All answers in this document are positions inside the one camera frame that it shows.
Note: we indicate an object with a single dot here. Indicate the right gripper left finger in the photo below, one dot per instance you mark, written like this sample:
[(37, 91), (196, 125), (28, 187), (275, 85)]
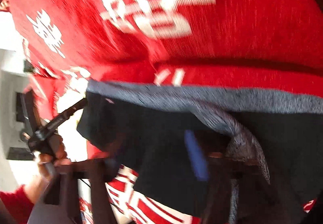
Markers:
[(61, 199)]

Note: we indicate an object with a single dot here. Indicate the operator left hand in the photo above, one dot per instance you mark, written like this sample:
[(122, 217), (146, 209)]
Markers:
[(46, 163)]

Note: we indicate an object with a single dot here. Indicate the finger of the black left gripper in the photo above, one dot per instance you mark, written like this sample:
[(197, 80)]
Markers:
[(75, 106)]

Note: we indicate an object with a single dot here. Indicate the grey cabinet furniture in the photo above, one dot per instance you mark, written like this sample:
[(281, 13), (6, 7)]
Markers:
[(16, 161)]

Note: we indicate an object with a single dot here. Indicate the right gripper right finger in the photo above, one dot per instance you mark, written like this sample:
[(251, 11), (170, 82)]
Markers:
[(237, 192)]

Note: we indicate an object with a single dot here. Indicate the red wedding bedspread white characters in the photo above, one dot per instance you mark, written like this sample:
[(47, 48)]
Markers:
[(230, 44)]

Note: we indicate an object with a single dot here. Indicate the black pants blue patterned trim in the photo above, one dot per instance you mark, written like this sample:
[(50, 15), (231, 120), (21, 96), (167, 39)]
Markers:
[(142, 129)]

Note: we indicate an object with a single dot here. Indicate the red sleeved left forearm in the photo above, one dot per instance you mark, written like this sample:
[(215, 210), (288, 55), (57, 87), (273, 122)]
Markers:
[(20, 202)]

